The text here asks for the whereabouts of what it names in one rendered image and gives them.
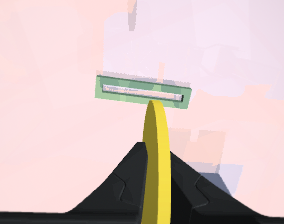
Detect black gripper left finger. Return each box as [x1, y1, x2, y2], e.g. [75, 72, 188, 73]
[0, 142, 148, 224]

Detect gold coin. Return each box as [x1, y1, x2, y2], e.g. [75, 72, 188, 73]
[141, 100, 171, 224]

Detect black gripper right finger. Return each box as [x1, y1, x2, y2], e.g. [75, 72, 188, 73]
[170, 151, 284, 224]

